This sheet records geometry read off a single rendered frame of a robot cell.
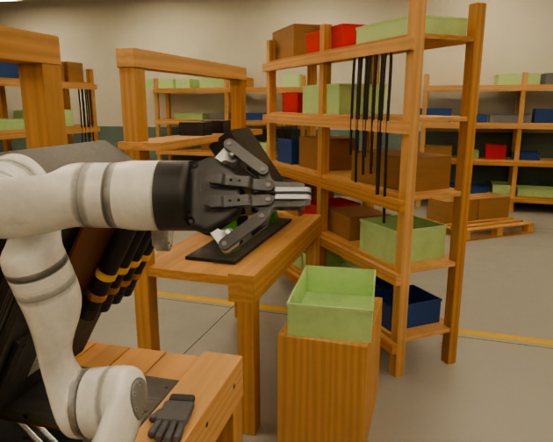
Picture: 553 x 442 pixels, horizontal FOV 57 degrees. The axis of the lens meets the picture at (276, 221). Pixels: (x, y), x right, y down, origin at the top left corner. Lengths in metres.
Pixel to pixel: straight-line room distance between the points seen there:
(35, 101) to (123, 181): 1.29
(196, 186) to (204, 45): 10.09
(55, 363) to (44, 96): 1.20
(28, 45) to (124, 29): 9.79
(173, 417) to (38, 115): 1.01
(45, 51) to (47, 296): 1.26
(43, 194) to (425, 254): 3.09
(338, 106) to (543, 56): 6.23
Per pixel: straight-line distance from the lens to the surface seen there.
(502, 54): 9.61
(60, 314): 0.65
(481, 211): 7.66
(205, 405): 1.54
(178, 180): 0.52
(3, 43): 1.69
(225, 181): 0.54
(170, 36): 10.97
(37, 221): 0.58
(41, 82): 1.80
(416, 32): 3.12
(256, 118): 9.55
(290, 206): 0.53
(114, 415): 0.70
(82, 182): 0.55
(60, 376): 0.73
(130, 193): 0.53
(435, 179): 3.42
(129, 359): 1.87
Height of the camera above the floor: 1.73
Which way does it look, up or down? 13 degrees down
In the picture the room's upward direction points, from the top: straight up
